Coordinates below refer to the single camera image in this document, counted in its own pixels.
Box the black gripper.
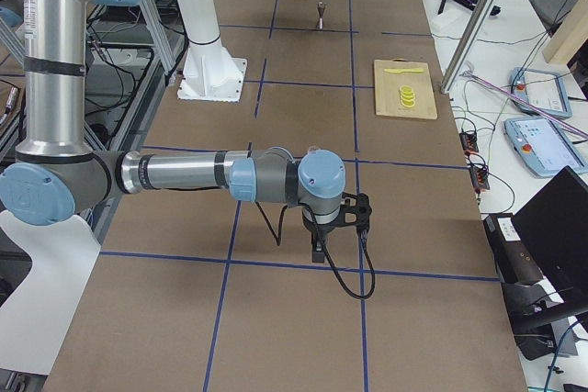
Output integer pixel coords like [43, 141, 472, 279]
[302, 207, 340, 263]

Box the steel jigger measuring cup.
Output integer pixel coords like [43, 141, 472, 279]
[316, 1, 326, 30]

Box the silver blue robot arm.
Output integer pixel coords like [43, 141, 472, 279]
[1, 0, 345, 263]

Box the orange connector board near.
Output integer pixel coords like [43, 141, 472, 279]
[469, 163, 490, 193]

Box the orange connector board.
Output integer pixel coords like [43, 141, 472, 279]
[469, 163, 490, 193]
[459, 131, 479, 153]

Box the bamboo cutting board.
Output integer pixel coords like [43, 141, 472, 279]
[373, 60, 437, 120]

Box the orange connector board far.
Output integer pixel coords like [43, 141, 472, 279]
[459, 131, 479, 153]

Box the black box device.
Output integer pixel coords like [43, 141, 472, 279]
[483, 213, 543, 286]

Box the yellow plastic knife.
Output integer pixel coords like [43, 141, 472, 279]
[383, 68, 424, 74]

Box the black monitor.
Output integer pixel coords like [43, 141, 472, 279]
[513, 166, 587, 298]

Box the near blue teach pendant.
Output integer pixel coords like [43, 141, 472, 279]
[503, 117, 587, 178]

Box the blue teach pendant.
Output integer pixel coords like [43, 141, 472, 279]
[510, 67, 572, 119]
[503, 117, 587, 178]

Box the grabber stick tool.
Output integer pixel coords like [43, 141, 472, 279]
[460, 70, 588, 139]

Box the far blue teach pendant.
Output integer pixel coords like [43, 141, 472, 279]
[510, 67, 572, 119]

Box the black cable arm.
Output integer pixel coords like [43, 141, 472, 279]
[250, 201, 377, 299]

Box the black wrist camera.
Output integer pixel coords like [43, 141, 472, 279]
[342, 192, 372, 239]

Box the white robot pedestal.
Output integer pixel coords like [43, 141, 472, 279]
[177, 0, 247, 103]

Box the aluminium frame post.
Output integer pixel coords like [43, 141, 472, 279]
[440, 0, 495, 94]

